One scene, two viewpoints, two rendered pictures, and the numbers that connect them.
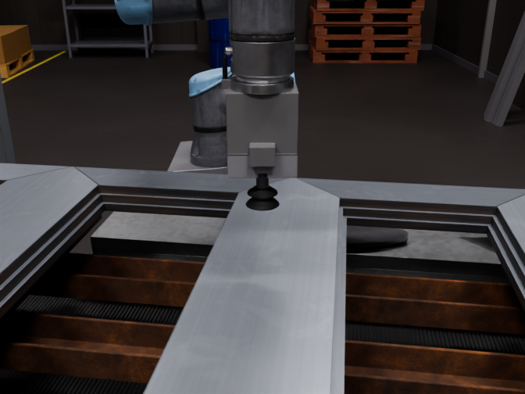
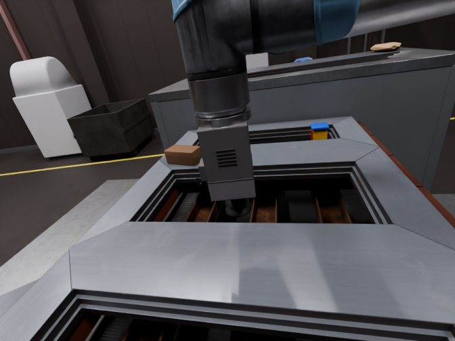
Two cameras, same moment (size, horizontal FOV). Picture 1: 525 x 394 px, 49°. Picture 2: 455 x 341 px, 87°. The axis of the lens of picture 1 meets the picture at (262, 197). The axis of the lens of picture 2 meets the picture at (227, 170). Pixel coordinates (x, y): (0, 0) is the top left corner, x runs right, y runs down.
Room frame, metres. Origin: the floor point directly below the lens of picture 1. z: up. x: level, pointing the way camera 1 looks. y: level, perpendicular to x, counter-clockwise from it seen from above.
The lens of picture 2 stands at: (0.71, -0.32, 1.19)
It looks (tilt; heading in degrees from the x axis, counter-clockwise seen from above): 27 degrees down; 97
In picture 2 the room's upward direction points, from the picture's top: 10 degrees counter-clockwise
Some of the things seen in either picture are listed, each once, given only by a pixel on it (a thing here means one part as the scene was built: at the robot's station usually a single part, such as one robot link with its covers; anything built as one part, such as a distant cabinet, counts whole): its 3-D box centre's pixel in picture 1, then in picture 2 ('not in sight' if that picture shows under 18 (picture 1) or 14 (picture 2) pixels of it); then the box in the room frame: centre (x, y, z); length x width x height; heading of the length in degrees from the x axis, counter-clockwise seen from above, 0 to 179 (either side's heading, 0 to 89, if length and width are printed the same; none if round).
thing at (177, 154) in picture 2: not in sight; (183, 154); (0.47, 0.44, 0.89); 0.12 x 0.06 x 0.05; 157
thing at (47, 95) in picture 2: not in sight; (58, 108); (-2.32, 3.42, 0.74); 0.75 x 0.66 x 1.47; 91
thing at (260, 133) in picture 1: (259, 127); (221, 149); (0.67, 0.00, 1.06); 0.10 x 0.09 x 0.16; 0
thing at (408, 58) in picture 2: not in sight; (283, 72); (0.92, 1.08, 1.03); 1.30 x 0.60 x 0.04; 172
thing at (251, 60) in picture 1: (259, 59); (220, 93); (0.68, 0.00, 1.14); 0.08 x 0.08 x 0.05
